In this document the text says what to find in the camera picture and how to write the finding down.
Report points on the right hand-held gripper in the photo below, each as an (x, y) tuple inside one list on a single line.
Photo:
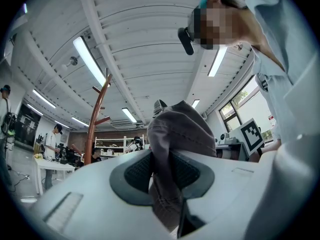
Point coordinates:
[(251, 135)]

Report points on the white storage shelf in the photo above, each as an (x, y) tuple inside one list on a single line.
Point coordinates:
[(112, 144)]

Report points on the person's light blue shirt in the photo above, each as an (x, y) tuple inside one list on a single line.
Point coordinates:
[(287, 71)]

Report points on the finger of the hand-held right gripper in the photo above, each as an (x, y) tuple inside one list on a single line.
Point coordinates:
[(160, 107)]

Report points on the person's head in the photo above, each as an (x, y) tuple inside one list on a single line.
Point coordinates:
[(220, 21)]

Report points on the black head-mounted camera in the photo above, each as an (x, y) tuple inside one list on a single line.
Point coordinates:
[(186, 40)]

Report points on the white table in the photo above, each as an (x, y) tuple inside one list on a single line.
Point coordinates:
[(52, 165)]

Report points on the round ceiling sensor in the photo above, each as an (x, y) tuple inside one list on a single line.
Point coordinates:
[(73, 60)]

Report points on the white desktop device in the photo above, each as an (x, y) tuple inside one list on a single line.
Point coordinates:
[(228, 137)]

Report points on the person's right forearm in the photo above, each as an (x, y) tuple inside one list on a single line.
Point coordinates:
[(255, 157)]

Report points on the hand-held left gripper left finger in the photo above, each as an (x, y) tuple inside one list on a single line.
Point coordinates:
[(95, 209)]

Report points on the grey-brown fabric cap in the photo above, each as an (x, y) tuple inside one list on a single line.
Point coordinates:
[(180, 129)]

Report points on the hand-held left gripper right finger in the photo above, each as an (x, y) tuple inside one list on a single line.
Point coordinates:
[(225, 196)]

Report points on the ceiling air conditioner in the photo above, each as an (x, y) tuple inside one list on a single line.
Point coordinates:
[(125, 124)]

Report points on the dark-framed window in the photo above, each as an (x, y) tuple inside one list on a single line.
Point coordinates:
[(236, 109)]

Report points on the brown wooden coat rack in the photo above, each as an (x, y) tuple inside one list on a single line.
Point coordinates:
[(94, 119)]

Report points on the ceiling light strip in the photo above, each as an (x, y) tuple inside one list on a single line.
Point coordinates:
[(44, 98), (217, 61), (90, 60), (129, 115), (80, 121), (195, 103), (61, 124), (35, 109)]

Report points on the grey desk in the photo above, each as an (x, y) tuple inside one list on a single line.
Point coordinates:
[(232, 150)]

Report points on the black wall board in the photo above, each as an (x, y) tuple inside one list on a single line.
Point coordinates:
[(27, 126)]

